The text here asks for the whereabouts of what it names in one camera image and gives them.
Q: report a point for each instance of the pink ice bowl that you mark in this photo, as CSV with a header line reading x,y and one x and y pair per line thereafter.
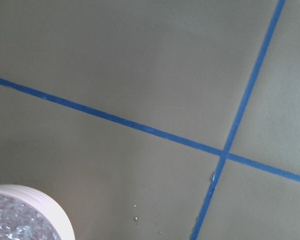
x,y
43,204

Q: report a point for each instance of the ice cubes pile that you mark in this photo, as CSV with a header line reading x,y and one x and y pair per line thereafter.
x,y
20,221

